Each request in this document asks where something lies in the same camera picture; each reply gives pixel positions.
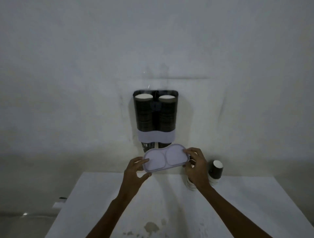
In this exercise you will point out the person's right forearm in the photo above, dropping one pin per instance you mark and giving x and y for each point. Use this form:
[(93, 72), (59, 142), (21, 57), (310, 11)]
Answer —
[(228, 213)]

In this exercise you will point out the stack of black paper cups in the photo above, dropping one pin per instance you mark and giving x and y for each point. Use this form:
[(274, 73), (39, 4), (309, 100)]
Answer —
[(143, 115), (167, 115)]

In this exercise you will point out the person's left thumb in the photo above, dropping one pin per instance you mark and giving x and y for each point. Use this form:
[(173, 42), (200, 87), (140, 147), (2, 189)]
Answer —
[(145, 177)]

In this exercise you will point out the person's left hand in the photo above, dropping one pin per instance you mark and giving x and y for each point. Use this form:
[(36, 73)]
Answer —
[(131, 176)]

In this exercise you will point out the short stack of black cups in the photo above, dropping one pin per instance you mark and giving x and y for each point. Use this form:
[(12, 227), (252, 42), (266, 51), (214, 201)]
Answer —
[(215, 172)]

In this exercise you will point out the person's left forearm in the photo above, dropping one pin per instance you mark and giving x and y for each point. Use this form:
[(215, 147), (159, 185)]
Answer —
[(110, 215)]

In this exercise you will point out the white double-round dispenser lid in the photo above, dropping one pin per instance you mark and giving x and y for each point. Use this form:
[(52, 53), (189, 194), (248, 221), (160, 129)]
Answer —
[(163, 158)]

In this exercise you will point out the person's right thumb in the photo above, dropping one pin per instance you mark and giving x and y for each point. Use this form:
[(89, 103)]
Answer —
[(187, 166)]

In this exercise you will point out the person's right hand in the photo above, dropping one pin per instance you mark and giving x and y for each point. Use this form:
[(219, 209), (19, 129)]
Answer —
[(198, 169)]

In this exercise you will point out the black twin-tube cup dispenser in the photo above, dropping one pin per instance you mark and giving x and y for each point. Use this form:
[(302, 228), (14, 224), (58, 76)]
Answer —
[(157, 134)]

